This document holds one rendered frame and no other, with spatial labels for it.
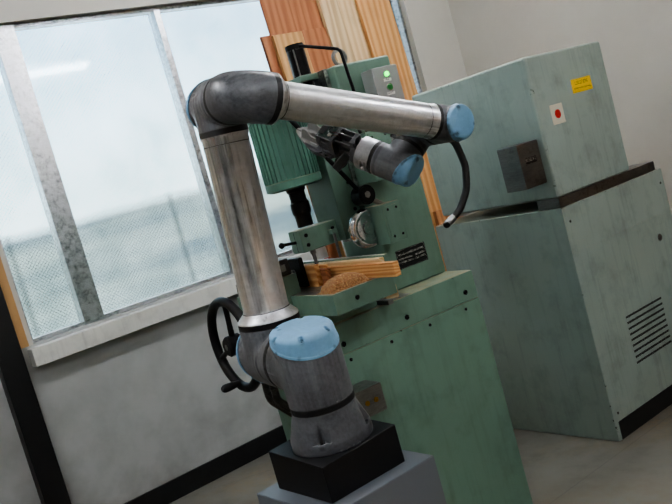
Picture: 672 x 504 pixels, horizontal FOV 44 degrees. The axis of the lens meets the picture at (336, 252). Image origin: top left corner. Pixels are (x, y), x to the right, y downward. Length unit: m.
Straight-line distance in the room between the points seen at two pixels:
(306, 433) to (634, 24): 3.09
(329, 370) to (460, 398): 0.88
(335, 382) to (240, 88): 0.67
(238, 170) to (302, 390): 0.52
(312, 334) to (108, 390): 2.01
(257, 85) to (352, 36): 2.70
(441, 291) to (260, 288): 0.79
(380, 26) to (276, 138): 2.21
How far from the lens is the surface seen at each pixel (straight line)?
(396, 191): 2.62
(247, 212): 1.92
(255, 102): 1.81
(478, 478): 2.71
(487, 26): 4.98
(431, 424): 2.56
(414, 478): 1.90
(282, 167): 2.47
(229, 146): 1.91
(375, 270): 2.30
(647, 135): 4.48
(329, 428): 1.83
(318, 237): 2.53
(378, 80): 2.58
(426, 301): 2.53
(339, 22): 4.44
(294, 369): 1.80
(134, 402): 3.75
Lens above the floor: 1.24
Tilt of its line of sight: 6 degrees down
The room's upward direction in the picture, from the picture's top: 16 degrees counter-clockwise
